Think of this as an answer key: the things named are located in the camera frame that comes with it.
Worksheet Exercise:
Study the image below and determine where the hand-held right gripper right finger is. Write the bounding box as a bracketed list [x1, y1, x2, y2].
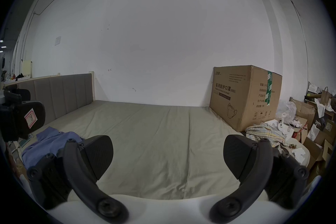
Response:
[209, 134, 309, 223]

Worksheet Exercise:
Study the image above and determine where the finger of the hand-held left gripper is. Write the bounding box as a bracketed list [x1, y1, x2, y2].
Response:
[0, 101, 46, 140]
[3, 88, 31, 108]

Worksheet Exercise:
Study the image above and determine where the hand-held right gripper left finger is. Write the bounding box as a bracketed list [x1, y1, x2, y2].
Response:
[27, 135, 129, 224]

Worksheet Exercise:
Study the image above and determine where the blue shirt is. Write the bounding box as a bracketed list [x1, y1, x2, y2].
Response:
[22, 127, 84, 167]

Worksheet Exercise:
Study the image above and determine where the plaid cloth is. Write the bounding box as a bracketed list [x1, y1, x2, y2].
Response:
[245, 122, 293, 155]

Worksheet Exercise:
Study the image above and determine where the grey padded headboard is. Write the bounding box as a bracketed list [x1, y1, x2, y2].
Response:
[4, 73, 95, 127]

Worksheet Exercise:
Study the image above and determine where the small brown cardboard box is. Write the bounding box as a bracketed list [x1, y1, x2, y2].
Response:
[304, 136, 324, 173]

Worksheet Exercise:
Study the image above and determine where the clear plastic bag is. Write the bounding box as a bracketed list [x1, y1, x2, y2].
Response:
[276, 101, 298, 124]

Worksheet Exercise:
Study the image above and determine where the open brown cardboard box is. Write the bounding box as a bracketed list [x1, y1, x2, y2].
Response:
[290, 98, 316, 137]

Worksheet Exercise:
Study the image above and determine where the large printed cardboard carton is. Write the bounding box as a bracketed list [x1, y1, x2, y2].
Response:
[209, 65, 282, 132]

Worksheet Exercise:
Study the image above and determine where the bed with beige sheet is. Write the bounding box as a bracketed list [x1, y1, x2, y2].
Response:
[25, 100, 310, 200]

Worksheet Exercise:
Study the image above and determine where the brown paper bag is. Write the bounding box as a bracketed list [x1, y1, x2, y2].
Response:
[320, 86, 333, 106]

